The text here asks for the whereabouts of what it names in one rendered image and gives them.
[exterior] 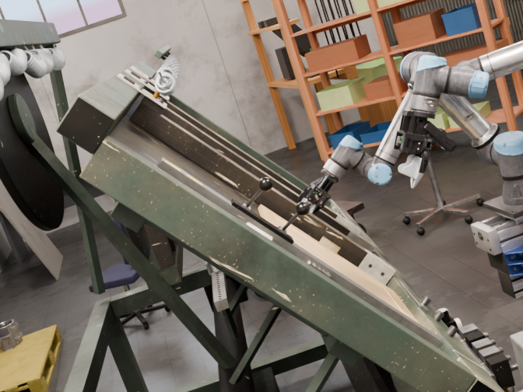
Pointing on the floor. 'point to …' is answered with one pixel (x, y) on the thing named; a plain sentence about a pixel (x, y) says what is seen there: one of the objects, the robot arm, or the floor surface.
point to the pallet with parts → (27, 358)
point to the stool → (440, 202)
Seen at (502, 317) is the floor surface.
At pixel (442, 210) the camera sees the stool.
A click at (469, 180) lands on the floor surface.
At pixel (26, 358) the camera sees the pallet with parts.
